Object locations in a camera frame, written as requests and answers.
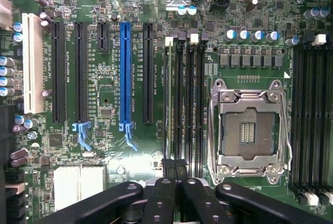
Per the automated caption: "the long black expansion slot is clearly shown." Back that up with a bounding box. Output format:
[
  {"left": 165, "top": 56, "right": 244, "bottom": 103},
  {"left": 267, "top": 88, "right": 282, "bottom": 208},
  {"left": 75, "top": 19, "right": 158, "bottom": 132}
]
[
  {"left": 142, "top": 22, "right": 154, "bottom": 125},
  {"left": 72, "top": 21, "right": 92, "bottom": 152},
  {"left": 51, "top": 21, "right": 67, "bottom": 124}
]

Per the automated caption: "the green motherboard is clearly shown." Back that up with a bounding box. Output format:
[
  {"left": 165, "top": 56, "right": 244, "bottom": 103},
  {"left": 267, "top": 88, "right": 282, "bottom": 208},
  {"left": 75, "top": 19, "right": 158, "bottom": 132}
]
[{"left": 0, "top": 0, "right": 333, "bottom": 224}]

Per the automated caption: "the short black expansion slot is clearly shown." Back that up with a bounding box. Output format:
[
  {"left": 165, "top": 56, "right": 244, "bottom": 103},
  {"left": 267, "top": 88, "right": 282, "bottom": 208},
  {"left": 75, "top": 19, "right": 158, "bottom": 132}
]
[{"left": 97, "top": 22, "right": 110, "bottom": 53}]

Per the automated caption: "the blue expansion slot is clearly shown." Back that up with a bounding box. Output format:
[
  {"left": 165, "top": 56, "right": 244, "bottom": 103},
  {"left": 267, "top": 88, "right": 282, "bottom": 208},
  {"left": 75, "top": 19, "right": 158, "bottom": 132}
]
[{"left": 119, "top": 21, "right": 138, "bottom": 152}]

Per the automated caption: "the metal CPU socket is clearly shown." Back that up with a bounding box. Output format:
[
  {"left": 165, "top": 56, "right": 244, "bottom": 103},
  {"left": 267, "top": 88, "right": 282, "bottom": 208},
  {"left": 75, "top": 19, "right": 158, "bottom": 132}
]
[{"left": 208, "top": 78, "right": 292, "bottom": 185}]

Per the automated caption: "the white expansion slot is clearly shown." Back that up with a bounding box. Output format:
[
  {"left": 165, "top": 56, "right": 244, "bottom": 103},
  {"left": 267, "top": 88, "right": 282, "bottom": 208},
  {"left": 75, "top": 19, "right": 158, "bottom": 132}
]
[{"left": 22, "top": 12, "right": 45, "bottom": 115}]

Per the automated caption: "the silver finned heatsink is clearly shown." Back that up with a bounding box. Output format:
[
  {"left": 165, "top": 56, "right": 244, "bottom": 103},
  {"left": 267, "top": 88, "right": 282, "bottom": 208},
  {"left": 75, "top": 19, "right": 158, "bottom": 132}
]
[{"left": 53, "top": 165, "right": 107, "bottom": 205}]

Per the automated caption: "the white power connector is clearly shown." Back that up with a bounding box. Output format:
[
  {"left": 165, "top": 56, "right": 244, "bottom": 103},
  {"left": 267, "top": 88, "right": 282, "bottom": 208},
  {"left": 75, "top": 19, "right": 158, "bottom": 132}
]
[{"left": 0, "top": 0, "right": 14, "bottom": 31}]

